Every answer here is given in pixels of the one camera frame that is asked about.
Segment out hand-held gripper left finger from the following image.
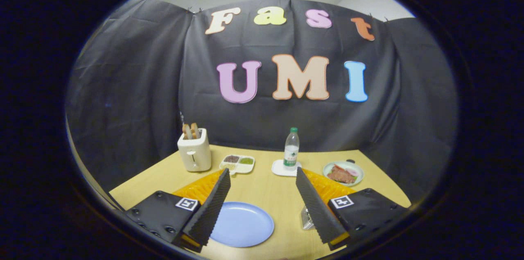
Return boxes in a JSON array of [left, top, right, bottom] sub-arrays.
[[123, 168, 232, 253]]

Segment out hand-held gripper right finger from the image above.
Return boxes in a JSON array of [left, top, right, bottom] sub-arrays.
[[296, 167, 411, 251]]

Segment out blue round plate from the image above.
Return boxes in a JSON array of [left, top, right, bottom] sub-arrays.
[[210, 201, 275, 248]]

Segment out brown meat slices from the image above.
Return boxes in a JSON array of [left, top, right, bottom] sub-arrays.
[[327, 165, 356, 184]]

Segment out pale green oval plate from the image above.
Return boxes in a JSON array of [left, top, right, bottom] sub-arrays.
[[323, 161, 365, 187]]

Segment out white divided dish with beans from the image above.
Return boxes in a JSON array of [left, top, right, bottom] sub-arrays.
[[219, 154, 255, 175]]

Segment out white square coaster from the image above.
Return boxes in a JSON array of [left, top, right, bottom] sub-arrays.
[[271, 159, 302, 177]]

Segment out cream toaster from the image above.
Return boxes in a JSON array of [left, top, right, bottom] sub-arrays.
[[177, 128, 212, 172]]

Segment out clear water bottle green cap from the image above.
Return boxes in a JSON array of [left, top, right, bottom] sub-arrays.
[[283, 127, 300, 170]]

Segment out metal wire basket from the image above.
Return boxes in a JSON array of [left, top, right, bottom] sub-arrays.
[[301, 206, 316, 231]]

